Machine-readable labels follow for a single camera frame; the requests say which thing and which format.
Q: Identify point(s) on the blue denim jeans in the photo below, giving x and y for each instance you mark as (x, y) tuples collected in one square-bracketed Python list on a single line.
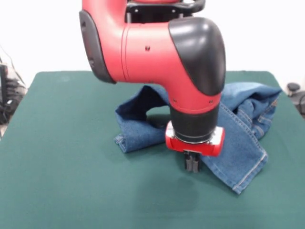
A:
[(238, 148)]

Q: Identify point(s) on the dark green table cloth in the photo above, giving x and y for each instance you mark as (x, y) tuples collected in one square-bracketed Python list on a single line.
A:
[(47, 186)]

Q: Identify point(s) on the black equipment box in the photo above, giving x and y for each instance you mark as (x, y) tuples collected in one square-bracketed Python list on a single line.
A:
[(3, 76)]

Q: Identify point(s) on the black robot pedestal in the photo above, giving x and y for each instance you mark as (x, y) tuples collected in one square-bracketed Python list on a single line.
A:
[(152, 13)]

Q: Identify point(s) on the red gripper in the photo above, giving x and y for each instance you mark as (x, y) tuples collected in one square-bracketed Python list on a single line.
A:
[(202, 148)]

